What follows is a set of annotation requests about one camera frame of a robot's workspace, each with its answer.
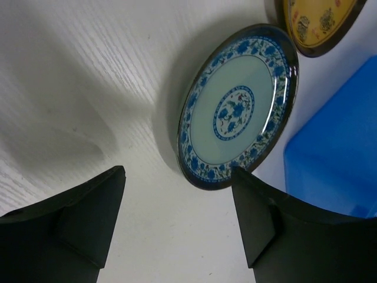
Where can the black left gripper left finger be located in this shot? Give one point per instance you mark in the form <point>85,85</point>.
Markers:
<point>64,238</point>

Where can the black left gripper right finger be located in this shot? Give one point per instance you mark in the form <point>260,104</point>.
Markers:
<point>288,240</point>

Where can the blue floral small plate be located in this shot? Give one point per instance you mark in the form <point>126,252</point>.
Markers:
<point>237,105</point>

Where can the blue plastic bin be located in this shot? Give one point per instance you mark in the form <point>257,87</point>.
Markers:
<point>331,161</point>

